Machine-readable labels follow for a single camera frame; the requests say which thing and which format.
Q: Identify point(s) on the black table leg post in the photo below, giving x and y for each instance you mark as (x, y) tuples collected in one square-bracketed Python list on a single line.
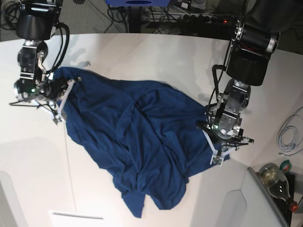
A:
[(134, 19)]

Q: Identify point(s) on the clear glass bottle red cap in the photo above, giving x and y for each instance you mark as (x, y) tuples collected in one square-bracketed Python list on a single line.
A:
[(277, 185)]

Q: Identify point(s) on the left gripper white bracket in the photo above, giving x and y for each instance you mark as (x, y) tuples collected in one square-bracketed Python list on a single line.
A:
[(220, 142)]

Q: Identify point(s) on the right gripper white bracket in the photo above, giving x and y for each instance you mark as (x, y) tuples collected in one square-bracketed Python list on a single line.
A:
[(50, 95)]

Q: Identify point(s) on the blue plastic crate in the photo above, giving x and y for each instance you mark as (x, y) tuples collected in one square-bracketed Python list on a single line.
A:
[(140, 3)]

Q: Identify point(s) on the green tape roll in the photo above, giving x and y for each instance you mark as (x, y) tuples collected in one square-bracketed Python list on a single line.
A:
[(286, 166)]

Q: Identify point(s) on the dark blue t-shirt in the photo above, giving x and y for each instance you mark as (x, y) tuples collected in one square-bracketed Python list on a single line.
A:
[(143, 133)]

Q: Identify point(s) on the black power strip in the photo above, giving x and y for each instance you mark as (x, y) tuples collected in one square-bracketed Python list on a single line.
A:
[(217, 19)]

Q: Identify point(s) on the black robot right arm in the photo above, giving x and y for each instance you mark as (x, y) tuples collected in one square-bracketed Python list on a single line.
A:
[(38, 20)]

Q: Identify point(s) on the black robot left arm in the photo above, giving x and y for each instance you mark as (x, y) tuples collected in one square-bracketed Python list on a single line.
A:
[(256, 37)]

